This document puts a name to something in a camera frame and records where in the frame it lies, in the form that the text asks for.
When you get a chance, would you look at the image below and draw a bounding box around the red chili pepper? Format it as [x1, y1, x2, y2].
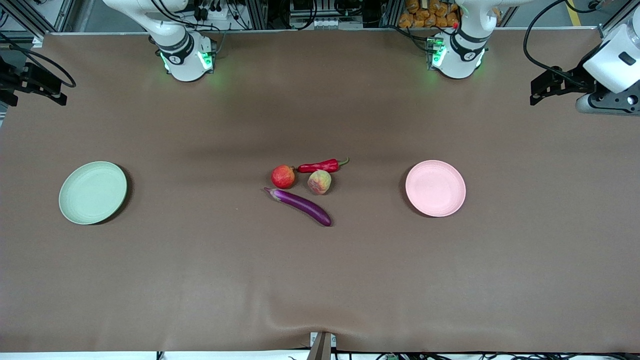
[297, 157, 350, 174]

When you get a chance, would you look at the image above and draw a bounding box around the yellow pink peach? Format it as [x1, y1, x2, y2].
[307, 169, 332, 196]

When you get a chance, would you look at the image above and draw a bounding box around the red apple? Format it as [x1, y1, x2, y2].
[271, 165, 297, 190]

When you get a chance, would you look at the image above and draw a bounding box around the purple eggplant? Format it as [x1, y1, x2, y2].
[263, 187, 333, 227]

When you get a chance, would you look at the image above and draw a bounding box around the light green plate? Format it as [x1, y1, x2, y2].
[58, 161, 128, 225]

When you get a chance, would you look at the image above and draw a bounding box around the bag of orange buns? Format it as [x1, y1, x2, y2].
[398, 0, 460, 29]

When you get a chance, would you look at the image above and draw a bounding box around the pink plate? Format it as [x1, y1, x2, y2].
[405, 160, 467, 218]

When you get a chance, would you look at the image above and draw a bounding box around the white power strip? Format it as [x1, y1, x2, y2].
[192, 0, 236, 22]

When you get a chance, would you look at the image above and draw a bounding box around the grey equipment rack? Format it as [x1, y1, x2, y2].
[289, 0, 363, 30]

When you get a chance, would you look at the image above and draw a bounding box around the brown table cloth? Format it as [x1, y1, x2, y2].
[0, 29, 640, 353]

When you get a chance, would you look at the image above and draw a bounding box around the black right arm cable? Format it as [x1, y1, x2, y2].
[0, 32, 77, 90]

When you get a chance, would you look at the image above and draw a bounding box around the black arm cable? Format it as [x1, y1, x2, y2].
[523, 0, 601, 85]
[0, 32, 77, 90]

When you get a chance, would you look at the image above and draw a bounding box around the aluminium frame profile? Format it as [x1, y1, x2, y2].
[597, 4, 640, 40]
[0, 0, 76, 48]

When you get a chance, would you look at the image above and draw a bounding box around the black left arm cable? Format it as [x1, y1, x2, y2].
[523, 0, 601, 85]

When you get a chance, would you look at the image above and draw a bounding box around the metal table bracket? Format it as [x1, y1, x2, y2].
[306, 331, 337, 360]

